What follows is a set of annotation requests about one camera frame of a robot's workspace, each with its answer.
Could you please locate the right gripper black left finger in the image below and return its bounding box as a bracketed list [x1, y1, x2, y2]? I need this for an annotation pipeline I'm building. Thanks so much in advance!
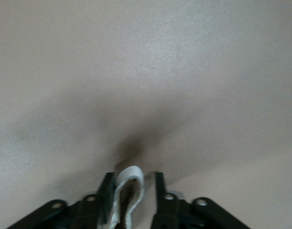
[7, 172, 116, 229]

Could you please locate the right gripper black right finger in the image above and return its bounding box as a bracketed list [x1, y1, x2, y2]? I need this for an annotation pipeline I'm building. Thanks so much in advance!
[150, 171, 251, 229]

